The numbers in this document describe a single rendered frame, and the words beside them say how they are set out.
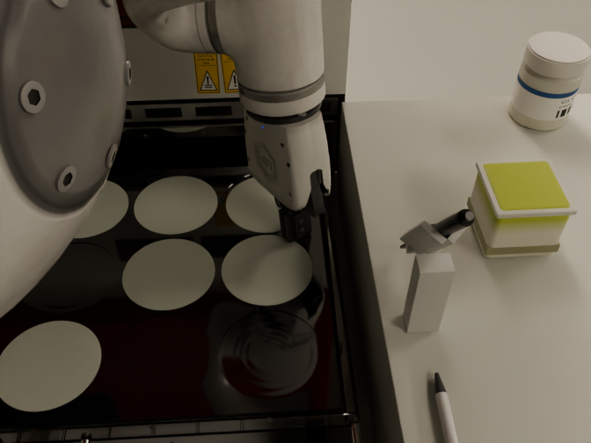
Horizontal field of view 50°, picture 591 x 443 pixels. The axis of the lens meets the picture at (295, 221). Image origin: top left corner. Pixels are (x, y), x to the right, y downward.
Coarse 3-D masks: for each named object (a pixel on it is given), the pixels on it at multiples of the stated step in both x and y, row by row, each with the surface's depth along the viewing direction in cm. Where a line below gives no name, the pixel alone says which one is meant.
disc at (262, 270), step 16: (256, 240) 73; (272, 240) 73; (240, 256) 72; (256, 256) 72; (272, 256) 72; (288, 256) 72; (304, 256) 72; (224, 272) 70; (240, 272) 70; (256, 272) 70; (272, 272) 70; (288, 272) 70; (304, 272) 70; (240, 288) 68; (256, 288) 68; (272, 288) 68; (288, 288) 68; (304, 288) 68; (256, 304) 67; (272, 304) 67
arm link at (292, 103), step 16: (320, 80) 59; (240, 96) 61; (256, 96) 58; (272, 96) 58; (288, 96) 58; (304, 96) 58; (320, 96) 60; (256, 112) 60; (272, 112) 59; (288, 112) 59
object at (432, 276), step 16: (416, 240) 52; (432, 240) 49; (448, 240) 48; (416, 256) 52; (432, 256) 52; (448, 256) 52; (416, 272) 52; (432, 272) 51; (448, 272) 51; (416, 288) 52; (432, 288) 52; (448, 288) 52; (416, 304) 54; (432, 304) 54; (416, 320) 55; (432, 320) 56
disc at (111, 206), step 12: (108, 192) 79; (120, 192) 79; (96, 204) 77; (108, 204) 77; (120, 204) 77; (96, 216) 76; (108, 216) 76; (120, 216) 76; (84, 228) 75; (96, 228) 75; (108, 228) 75
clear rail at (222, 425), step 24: (0, 432) 57; (24, 432) 57; (48, 432) 57; (72, 432) 57; (96, 432) 57; (120, 432) 57; (144, 432) 57; (168, 432) 57; (192, 432) 57; (216, 432) 57; (240, 432) 58
